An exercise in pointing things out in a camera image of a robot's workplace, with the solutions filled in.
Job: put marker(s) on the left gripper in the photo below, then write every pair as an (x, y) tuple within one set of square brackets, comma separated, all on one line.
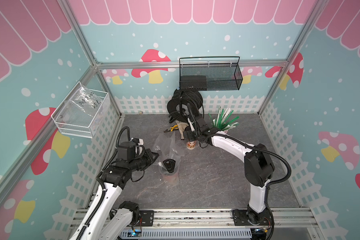
[(148, 157)]

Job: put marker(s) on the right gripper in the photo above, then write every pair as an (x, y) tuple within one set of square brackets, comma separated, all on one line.
[(190, 134)]

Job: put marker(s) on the red milk tea cup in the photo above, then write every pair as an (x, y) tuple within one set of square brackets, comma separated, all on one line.
[(170, 171), (191, 144)]

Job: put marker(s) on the clear plastic carrier bag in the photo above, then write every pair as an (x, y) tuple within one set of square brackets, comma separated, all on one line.
[(170, 156)]

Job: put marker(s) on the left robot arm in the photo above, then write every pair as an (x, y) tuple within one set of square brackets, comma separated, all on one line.
[(93, 225)]

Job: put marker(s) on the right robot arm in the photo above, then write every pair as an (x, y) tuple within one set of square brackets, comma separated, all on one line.
[(259, 168)]

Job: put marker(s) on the bundle of green white straws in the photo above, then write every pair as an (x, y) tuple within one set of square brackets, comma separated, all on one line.
[(223, 120)]

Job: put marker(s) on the black box in basket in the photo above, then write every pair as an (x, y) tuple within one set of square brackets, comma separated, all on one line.
[(197, 83)]

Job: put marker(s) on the clear bag in white basket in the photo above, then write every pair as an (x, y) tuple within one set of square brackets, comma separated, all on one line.
[(83, 105)]

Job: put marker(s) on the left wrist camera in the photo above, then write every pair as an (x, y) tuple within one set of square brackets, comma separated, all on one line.
[(131, 150)]

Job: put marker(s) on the yellow handled pliers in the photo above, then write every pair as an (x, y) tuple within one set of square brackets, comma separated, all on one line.
[(172, 129)]

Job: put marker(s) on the black cable reel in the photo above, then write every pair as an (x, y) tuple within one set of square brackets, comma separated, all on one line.
[(182, 104)]

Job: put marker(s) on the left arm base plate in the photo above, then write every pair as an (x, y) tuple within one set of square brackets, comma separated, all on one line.
[(143, 219)]

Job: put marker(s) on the black wire mesh basket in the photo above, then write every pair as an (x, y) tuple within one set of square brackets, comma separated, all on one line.
[(223, 73)]

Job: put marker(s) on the white wire basket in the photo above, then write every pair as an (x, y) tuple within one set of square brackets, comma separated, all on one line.
[(74, 127)]

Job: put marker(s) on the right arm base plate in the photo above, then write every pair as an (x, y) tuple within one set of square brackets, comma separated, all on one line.
[(249, 217)]

